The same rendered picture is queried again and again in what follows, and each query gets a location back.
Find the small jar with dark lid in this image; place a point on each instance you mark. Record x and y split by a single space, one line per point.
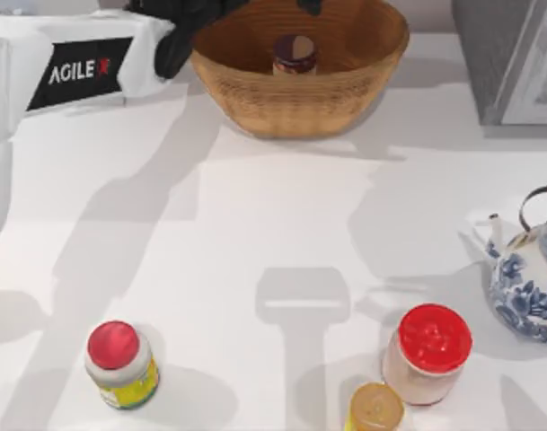
295 56

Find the woven wicker basket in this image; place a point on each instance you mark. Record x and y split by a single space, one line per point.
295 103

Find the pale framed cabinet door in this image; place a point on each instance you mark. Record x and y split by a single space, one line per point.
531 76

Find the blue and white teapot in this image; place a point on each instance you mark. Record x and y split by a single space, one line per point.
526 287

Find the large jar with red lid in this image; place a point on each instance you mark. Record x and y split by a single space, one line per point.
432 345

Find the yellow jar with red lid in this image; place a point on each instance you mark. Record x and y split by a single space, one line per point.
120 359

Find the yellow bottle with orange cap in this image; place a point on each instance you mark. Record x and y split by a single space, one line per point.
375 406

